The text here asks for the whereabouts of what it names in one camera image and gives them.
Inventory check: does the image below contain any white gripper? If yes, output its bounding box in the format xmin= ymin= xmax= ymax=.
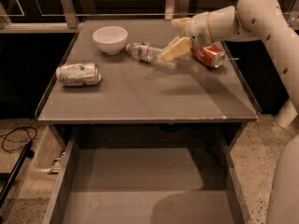
xmin=157 ymin=12 xmax=212 ymax=63

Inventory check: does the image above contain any metal rail bracket left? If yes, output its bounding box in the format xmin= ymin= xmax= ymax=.
xmin=60 ymin=0 xmax=78 ymax=29

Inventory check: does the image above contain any white ceramic bowl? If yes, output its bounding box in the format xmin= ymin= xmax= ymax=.
xmin=93 ymin=26 xmax=128 ymax=55

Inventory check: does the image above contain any grey cabinet with top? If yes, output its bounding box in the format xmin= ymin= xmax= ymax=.
xmin=35 ymin=18 xmax=263 ymax=151

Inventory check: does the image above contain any metal rail bracket centre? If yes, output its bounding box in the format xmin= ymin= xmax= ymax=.
xmin=164 ymin=0 xmax=190 ymax=21

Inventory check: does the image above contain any metal rail bracket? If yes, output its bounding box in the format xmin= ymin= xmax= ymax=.
xmin=60 ymin=0 xmax=78 ymax=29
xmin=164 ymin=0 xmax=190 ymax=21

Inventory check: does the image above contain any black cable on floor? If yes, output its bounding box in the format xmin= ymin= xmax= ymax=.
xmin=0 ymin=126 xmax=38 ymax=159

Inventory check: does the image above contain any grey open top drawer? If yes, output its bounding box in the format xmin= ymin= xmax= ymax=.
xmin=42 ymin=125 xmax=252 ymax=224

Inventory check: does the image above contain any red soda can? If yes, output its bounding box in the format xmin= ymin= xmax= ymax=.
xmin=191 ymin=45 xmax=225 ymax=69

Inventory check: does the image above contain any clear plastic water bottle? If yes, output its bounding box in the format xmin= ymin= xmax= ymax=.
xmin=126 ymin=42 xmax=178 ymax=68

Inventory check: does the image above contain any white post on floor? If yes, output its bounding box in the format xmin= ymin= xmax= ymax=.
xmin=275 ymin=99 xmax=297 ymax=128

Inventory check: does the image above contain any silver green soda can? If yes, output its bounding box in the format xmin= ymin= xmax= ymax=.
xmin=56 ymin=63 xmax=101 ymax=86

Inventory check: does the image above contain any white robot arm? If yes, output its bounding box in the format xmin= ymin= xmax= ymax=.
xmin=158 ymin=0 xmax=299 ymax=224

